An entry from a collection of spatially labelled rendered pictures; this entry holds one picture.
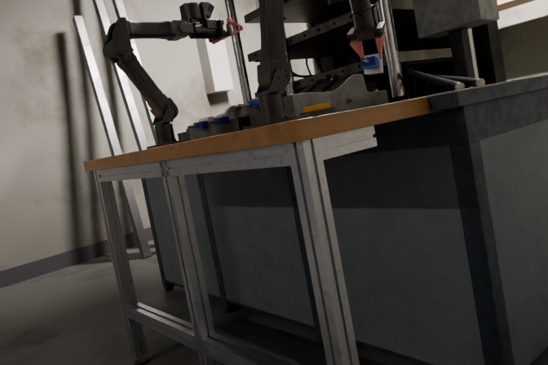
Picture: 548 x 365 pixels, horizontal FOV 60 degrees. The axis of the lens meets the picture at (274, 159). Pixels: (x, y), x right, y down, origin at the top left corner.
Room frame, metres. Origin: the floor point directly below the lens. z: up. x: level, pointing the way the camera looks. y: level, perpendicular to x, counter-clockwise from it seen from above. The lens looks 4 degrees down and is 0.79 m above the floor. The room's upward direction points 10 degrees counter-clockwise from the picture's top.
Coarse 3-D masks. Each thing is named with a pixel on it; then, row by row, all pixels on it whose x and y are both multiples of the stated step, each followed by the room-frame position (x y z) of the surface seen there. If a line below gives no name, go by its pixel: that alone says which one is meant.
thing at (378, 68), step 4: (364, 56) 1.43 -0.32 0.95; (368, 56) 1.43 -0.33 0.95; (372, 56) 1.38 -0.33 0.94; (376, 56) 1.42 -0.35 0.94; (364, 60) 1.34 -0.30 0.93; (368, 60) 1.37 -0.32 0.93; (372, 60) 1.38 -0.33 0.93; (376, 60) 1.39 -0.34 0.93; (380, 60) 1.42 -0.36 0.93; (364, 64) 1.39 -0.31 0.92; (368, 64) 1.39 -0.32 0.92; (372, 64) 1.38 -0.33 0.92; (376, 64) 1.38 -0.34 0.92; (380, 64) 1.41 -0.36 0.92; (364, 68) 1.43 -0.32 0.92; (368, 68) 1.43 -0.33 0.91; (372, 68) 1.42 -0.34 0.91; (376, 68) 1.42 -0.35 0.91; (380, 68) 1.41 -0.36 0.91; (368, 72) 1.43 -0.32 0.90; (372, 72) 1.42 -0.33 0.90; (376, 72) 1.42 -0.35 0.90; (380, 72) 1.42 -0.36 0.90
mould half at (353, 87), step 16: (352, 80) 1.78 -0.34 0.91; (288, 96) 1.61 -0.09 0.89; (304, 96) 1.63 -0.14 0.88; (320, 96) 1.67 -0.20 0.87; (336, 96) 1.72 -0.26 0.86; (352, 96) 1.77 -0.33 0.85; (368, 96) 1.83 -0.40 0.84; (384, 96) 1.89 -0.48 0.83; (256, 112) 1.76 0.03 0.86; (288, 112) 1.62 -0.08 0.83
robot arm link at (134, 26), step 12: (120, 24) 1.57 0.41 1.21; (132, 24) 1.62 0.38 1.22; (144, 24) 1.65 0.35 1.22; (156, 24) 1.68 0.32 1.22; (168, 24) 1.70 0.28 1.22; (108, 36) 1.61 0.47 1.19; (120, 36) 1.57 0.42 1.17; (132, 36) 1.62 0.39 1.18; (144, 36) 1.65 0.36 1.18; (156, 36) 1.68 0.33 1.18; (168, 36) 1.70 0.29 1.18; (180, 36) 1.73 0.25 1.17; (120, 48) 1.56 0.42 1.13
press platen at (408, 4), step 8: (392, 0) 2.27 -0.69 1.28; (400, 0) 2.31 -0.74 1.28; (408, 0) 2.35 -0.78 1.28; (392, 8) 2.27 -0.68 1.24; (400, 8) 2.31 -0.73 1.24; (408, 8) 2.34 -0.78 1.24; (344, 16) 2.42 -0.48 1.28; (320, 24) 2.55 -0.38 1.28; (328, 24) 2.51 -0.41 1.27; (336, 24) 2.47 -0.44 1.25; (344, 24) 2.43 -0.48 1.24; (304, 32) 2.66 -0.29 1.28; (312, 32) 2.61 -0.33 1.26; (320, 32) 2.56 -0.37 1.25; (328, 32) 2.55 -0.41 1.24; (288, 40) 2.77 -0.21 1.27; (296, 40) 2.72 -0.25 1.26; (304, 40) 2.67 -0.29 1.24; (248, 56) 3.09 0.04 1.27; (256, 56) 3.02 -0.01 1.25
